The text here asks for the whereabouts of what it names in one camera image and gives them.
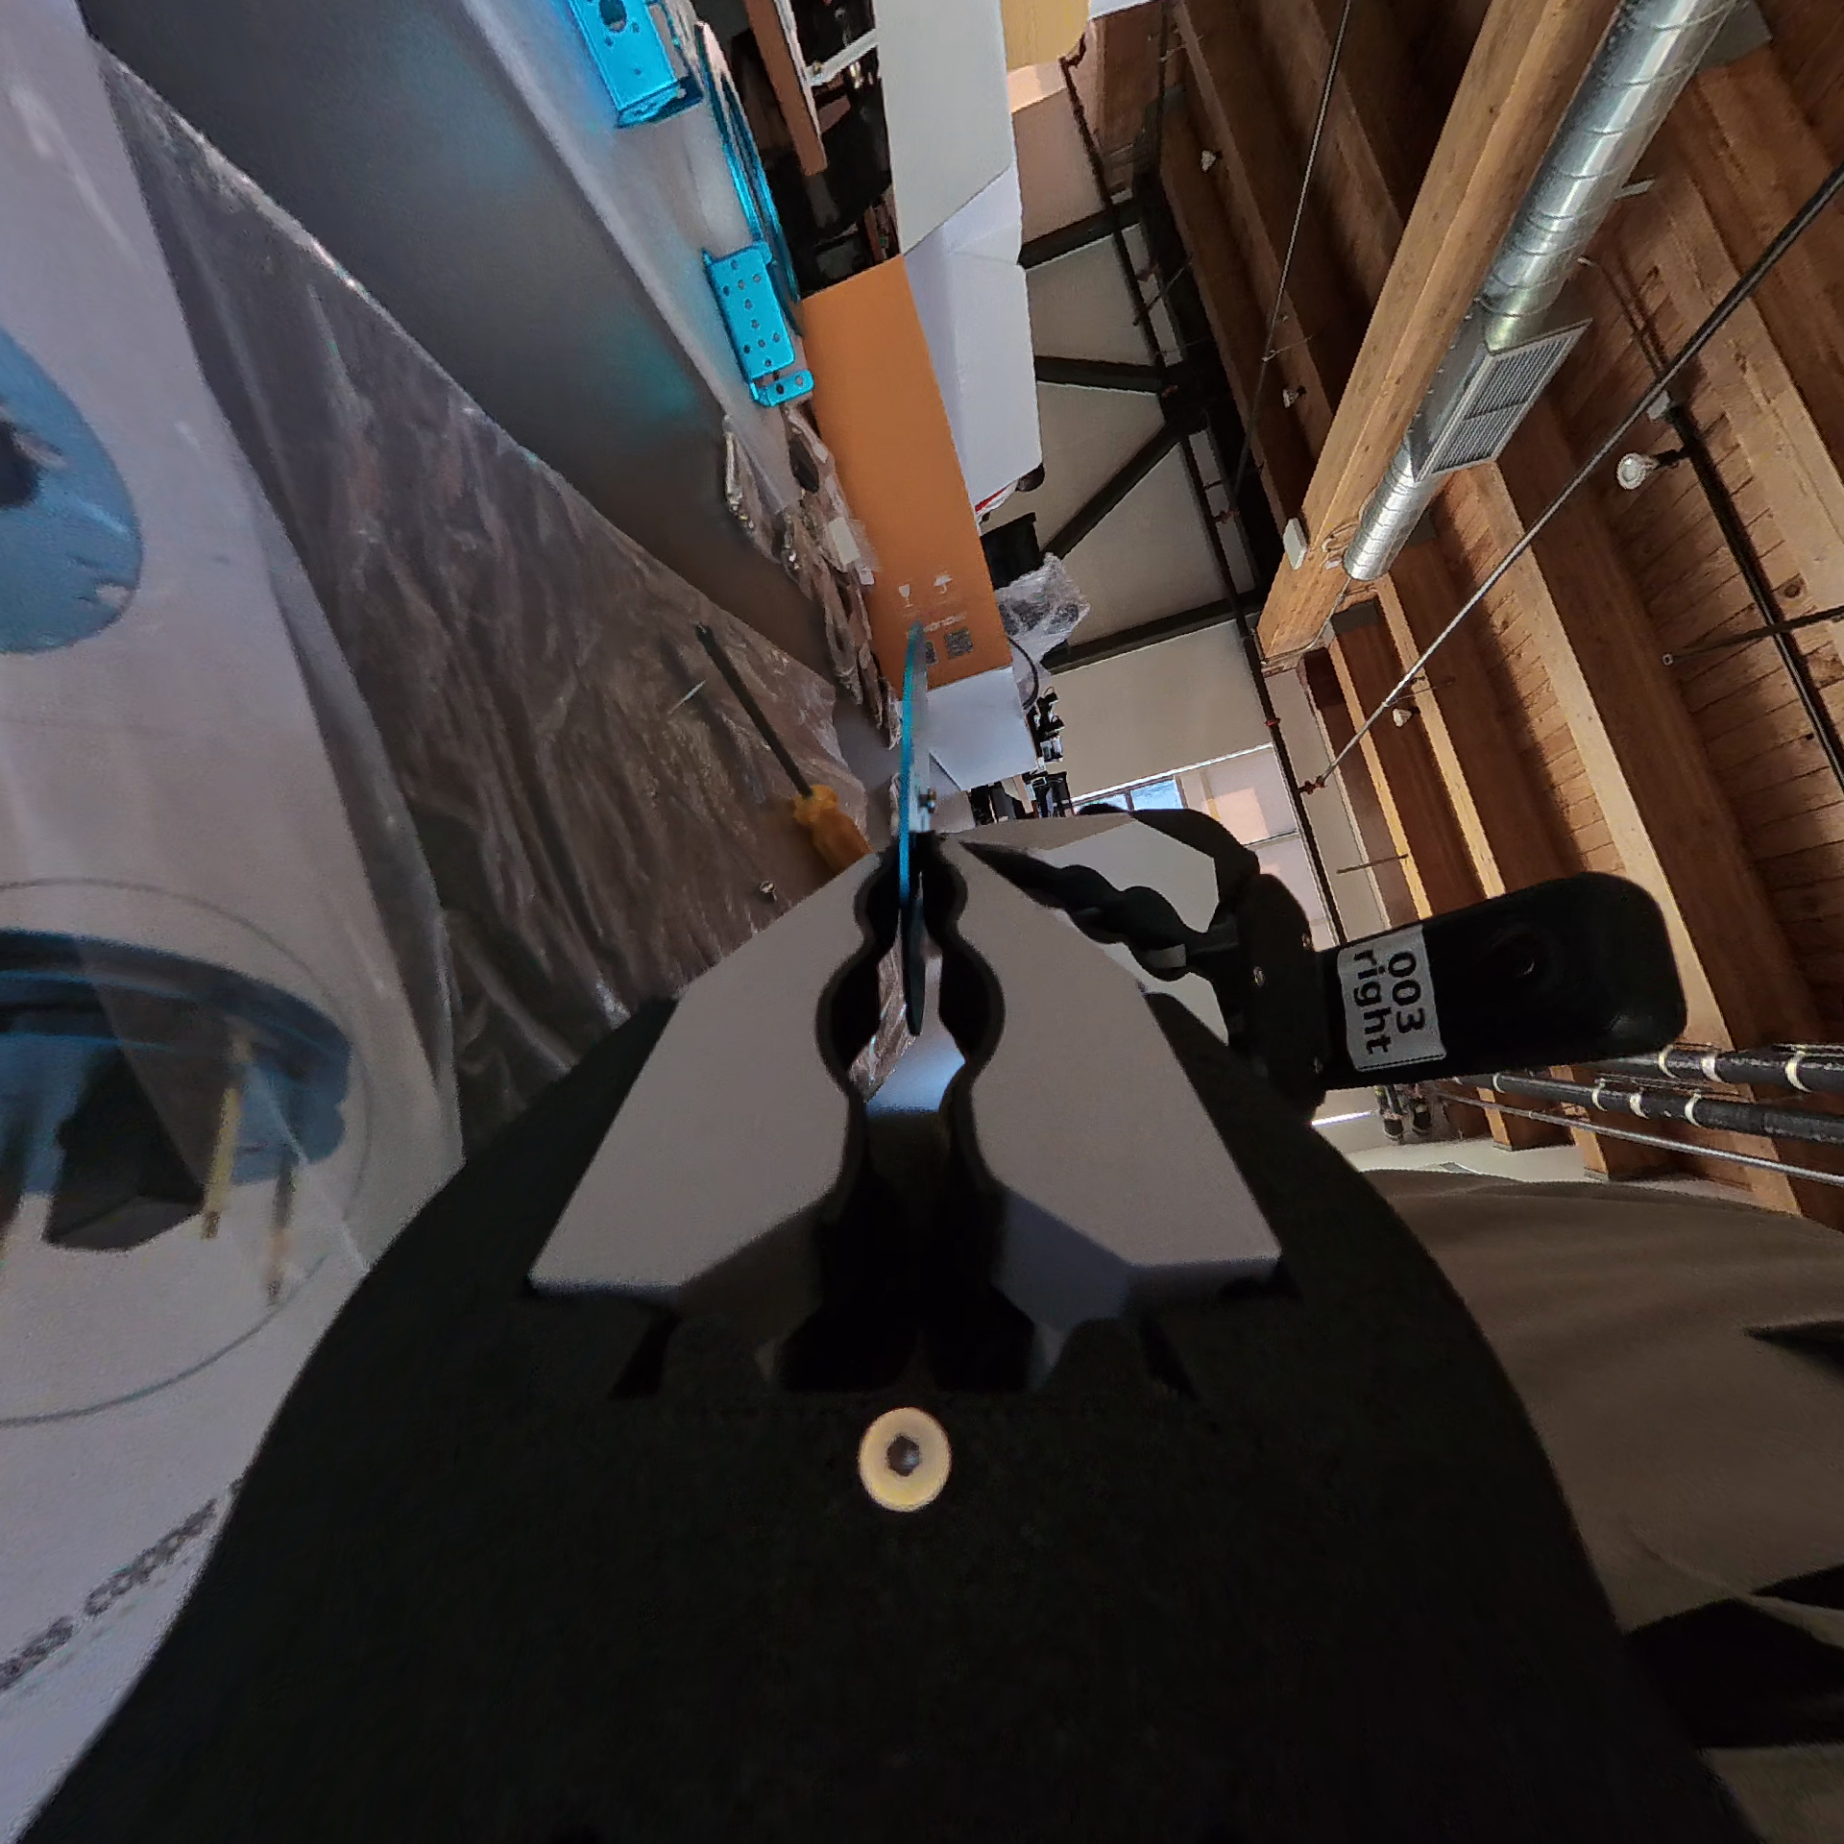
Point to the pile of small parts bags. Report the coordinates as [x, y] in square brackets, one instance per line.
[821, 546]

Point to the orange cardboard box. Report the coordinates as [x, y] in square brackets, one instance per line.
[893, 461]

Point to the ceiling pipe bundle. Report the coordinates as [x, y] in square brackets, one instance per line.
[1698, 1074]

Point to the clear plastic bag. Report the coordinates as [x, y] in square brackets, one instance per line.
[503, 648]

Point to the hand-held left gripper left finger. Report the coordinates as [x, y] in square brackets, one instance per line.
[721, 1122]

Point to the silver spiral air duct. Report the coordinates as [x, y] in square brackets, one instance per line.
[1528, 275]

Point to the group of blue metal brackets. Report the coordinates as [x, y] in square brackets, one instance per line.
[756, 332]

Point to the white foam sheet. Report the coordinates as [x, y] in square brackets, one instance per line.
[633, 217]

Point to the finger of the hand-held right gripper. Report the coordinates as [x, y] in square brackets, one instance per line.
[1095, 858]
[1184, 977]

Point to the white instruction booklet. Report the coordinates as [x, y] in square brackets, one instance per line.
[172, 795]

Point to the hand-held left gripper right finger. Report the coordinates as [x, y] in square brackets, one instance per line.
[1109, 1139]

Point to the blue round metal plate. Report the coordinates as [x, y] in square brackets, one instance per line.
[911, 721]

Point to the bubble wrapped item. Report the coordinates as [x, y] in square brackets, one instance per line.
[1040, 598]

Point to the ceiling spot lamp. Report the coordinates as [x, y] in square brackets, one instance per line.
[1635, 467]

